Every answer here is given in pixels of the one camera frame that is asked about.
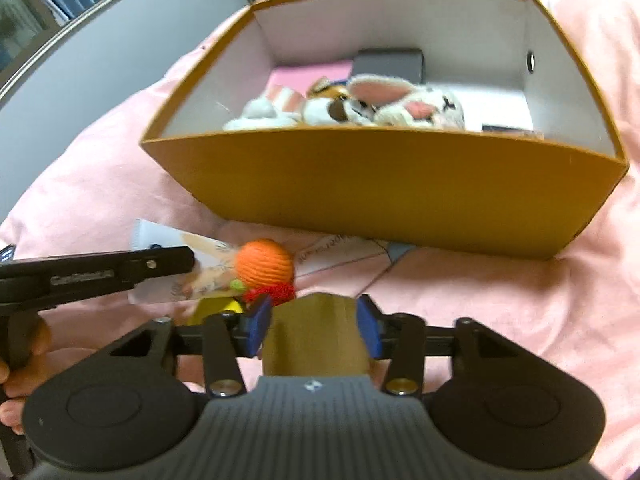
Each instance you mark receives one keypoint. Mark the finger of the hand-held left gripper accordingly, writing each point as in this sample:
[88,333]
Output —
[160,265]

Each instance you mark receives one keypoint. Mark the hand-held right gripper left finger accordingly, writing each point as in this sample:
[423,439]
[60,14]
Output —
[257,327]

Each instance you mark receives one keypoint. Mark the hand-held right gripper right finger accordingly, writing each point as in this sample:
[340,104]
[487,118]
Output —
[367,330]

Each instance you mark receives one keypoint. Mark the white illustrated card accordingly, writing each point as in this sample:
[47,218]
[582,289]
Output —
[210,265]

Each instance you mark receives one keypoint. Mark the small kraft cardboard box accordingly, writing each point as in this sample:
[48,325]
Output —
[315,340]

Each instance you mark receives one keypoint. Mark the orange cardboard storage box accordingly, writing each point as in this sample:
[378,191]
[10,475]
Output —
[380,190]

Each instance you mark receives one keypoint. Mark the white crochet bunny plush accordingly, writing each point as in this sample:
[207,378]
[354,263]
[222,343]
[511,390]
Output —
[415,105]

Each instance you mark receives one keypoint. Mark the grey-brown small box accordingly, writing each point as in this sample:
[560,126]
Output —
[387,64]

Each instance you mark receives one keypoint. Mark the person's left hand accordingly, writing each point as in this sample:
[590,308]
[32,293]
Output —
[25,385]

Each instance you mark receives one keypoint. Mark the orange-headed crochet doll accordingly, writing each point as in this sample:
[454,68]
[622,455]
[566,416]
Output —
[262,262]

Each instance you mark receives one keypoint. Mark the white printed paper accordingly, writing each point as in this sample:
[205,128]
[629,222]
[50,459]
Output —
[340,255]

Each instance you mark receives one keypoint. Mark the blue-grey item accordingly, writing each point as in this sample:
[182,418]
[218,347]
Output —
[401,252]

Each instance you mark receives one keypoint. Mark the pink blanket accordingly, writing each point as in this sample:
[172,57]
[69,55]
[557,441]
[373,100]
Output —
[525,310]

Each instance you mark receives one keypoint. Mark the grey bed headboard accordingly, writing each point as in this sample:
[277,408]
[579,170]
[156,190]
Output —
[115,60]

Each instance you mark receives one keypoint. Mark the window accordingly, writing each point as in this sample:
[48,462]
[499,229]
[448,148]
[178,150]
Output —
[60,5]

